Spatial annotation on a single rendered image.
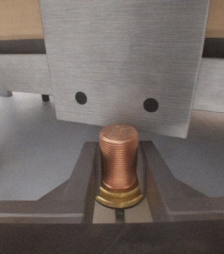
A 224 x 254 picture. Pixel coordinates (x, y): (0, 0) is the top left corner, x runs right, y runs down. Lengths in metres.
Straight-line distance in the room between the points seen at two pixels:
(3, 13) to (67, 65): 0.20
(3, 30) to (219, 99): 0.31
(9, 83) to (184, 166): 0.29
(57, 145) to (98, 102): 0.23
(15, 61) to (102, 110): 0.15
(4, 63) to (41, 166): 0.16
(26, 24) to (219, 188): 0.35
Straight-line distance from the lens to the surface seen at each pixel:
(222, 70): 0.19
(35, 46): 0.31
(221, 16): 0.24
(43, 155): 0.35
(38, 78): 0.26
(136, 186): 0.16
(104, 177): 0.16
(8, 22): 0.34
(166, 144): 0.37
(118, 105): 0.15
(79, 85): 0.16
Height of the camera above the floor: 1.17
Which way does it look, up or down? 27 degrees up
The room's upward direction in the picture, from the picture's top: 179 degrees clockwise
